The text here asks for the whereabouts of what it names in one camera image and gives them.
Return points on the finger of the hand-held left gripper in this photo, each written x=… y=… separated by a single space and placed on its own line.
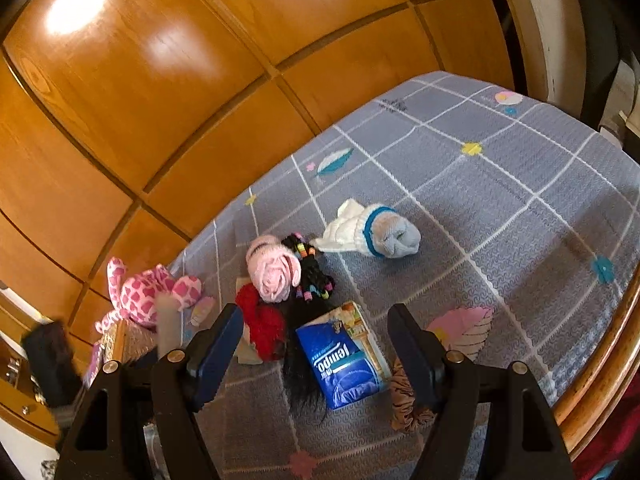
x=167 y=325

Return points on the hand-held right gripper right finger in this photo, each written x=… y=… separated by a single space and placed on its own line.
x=415 y=355

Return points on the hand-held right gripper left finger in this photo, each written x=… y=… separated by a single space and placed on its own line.
x=215 y=360

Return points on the white sock with blue band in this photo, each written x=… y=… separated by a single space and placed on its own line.
x=350 y=232

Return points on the glittery box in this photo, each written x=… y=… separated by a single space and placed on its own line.
x=135 y=342

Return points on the pink spotted plush toy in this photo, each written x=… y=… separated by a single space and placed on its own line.
x=145 y=290

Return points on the wooden nightstand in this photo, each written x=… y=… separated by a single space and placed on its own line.
x=20 y=390

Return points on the tiger striped scrunchie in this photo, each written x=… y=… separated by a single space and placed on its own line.
x=402 y=410

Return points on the red scrunchie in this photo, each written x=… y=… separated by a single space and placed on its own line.
x=260 y=322

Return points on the printed tissue packet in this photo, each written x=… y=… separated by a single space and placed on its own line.
x=357 y=322

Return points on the blue tissue packet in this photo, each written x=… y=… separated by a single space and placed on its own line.
x=335 y=365

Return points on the pink rolled sock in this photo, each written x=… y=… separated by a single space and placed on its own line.
x=275 y=272

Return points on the black beaded wig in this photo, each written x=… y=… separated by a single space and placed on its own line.
x=312 y=275

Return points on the grey checked bed sheet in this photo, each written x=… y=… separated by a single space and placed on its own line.
x=475 y=210

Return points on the wooden panelled headboard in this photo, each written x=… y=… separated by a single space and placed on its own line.
x=150 y=110

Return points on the red cloth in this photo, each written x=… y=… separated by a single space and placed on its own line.
x=620 y=435

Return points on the beige box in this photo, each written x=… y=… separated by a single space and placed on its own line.
x=631 y=125

